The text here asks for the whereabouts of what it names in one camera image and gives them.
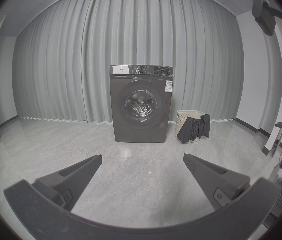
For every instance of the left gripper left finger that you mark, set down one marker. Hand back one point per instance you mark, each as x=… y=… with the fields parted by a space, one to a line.
x=80 y=170

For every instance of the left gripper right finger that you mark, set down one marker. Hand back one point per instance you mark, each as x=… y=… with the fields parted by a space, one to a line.
x=206 y=171

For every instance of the heap of dark clothes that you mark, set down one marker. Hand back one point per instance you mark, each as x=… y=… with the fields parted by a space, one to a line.
x=193 y=130

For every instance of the cream laundry basket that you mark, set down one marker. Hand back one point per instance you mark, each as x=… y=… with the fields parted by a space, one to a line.
x=181 y=126

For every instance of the grey washing machine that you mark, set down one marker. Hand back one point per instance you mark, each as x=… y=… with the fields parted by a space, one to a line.
x=141 y=124

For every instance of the white curtain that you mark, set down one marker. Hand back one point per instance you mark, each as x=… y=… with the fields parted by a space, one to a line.
x=277 y=89
x=86 y=66

